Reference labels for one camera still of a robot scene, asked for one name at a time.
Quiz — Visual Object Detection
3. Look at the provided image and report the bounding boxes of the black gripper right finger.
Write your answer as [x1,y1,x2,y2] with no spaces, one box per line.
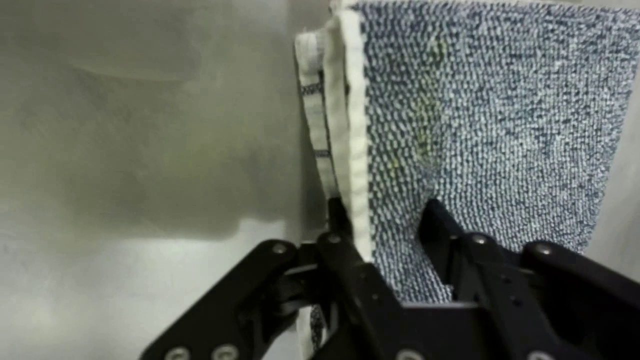
[419,200,640,360]

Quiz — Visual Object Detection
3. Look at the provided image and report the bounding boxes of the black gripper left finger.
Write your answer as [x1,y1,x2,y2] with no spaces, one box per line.
[140,198,437,360]

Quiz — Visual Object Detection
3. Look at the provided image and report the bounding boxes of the blue grey towel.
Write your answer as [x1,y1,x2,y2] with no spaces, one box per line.
[293,0,640,351]

